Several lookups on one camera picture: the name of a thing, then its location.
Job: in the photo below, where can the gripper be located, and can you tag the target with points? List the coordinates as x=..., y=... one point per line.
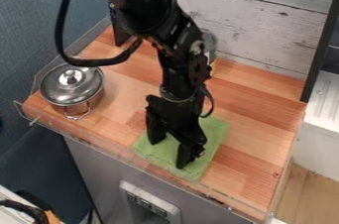
x=179, y=119

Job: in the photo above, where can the green cloth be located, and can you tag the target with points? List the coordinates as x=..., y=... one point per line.
x=212, y=142

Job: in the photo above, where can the silver can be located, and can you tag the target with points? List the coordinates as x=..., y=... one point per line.
x=211, y=48

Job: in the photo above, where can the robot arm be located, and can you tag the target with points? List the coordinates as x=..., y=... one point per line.
x=148, y=10

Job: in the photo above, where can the silver pot with lid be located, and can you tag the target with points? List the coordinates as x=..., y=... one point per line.
x=73, y=84

